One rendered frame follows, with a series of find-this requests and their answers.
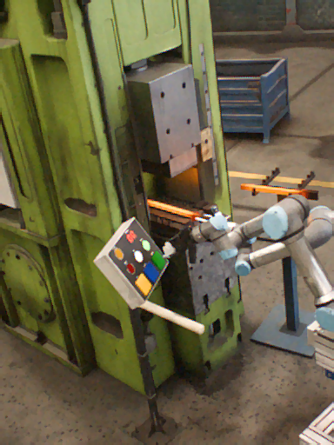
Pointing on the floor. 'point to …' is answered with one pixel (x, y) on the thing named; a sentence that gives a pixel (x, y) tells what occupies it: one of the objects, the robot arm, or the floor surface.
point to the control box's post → (144, 365)
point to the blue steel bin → (253, 94)
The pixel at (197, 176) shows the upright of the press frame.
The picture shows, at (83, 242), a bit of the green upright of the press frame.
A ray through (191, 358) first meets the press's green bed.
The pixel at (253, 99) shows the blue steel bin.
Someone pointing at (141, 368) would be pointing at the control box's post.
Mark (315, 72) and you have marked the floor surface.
